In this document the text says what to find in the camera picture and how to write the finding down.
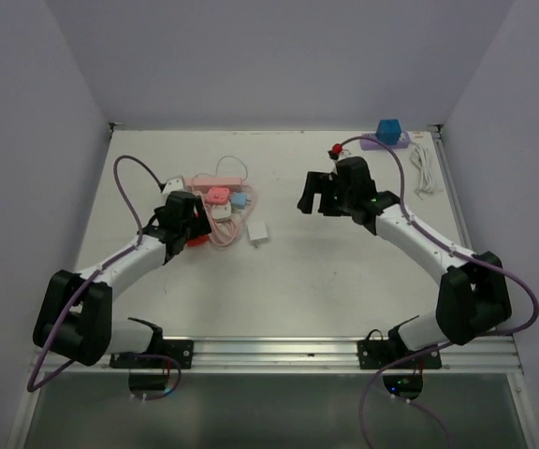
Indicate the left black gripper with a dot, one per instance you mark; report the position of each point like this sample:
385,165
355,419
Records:
199,224

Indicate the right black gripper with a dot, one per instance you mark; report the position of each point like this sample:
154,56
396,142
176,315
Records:
319,182

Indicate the red cube adapter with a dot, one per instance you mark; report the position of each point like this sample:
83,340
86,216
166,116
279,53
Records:
197,241

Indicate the pink power strip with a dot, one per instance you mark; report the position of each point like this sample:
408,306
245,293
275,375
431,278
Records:
205,183

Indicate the white plug adapter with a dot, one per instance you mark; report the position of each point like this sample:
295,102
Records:
221,213

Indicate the pink plug adapter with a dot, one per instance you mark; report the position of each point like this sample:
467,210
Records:
218,196

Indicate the light blue plug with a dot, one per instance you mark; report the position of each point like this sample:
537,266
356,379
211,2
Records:
240,201

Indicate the purple power strip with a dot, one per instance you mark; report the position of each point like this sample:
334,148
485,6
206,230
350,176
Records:
372,143

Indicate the white usb charger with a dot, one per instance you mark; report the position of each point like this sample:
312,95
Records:
257,233

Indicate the blue cube adapter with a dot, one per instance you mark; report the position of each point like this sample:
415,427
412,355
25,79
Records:
388,131

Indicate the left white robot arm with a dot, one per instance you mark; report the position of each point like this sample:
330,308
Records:
75,318

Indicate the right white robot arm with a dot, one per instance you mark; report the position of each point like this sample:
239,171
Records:
473,296

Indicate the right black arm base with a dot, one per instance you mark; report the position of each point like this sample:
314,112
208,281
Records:
377,350

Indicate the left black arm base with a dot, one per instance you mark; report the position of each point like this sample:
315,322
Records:
155,364

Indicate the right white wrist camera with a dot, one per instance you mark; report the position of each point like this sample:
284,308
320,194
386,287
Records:
335,162

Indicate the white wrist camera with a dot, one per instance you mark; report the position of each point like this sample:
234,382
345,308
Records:
335,162
173,184

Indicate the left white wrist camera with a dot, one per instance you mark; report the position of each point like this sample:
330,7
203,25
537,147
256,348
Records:
173,184

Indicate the aluminium front rail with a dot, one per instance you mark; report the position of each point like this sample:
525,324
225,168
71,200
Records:
337,355

